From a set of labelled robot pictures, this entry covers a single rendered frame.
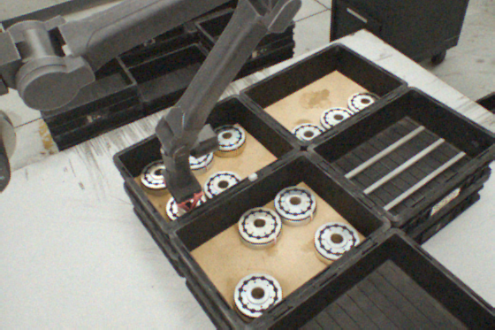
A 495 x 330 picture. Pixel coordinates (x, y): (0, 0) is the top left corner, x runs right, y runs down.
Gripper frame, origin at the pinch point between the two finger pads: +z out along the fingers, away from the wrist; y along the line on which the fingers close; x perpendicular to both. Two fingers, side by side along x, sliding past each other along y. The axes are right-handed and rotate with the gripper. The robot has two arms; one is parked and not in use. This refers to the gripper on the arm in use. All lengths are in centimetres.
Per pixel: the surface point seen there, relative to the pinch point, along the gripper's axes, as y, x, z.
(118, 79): 115, -10, 39
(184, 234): -10.4, 4.7, -2.9
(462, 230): -34, -63, 16
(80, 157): 50, 19, 18
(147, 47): 133, -31, 39
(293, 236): -19.9, -18.7, 3.7
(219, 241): -11.6, -3.0, 4.0
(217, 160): 12.5, -14.6, 4.1
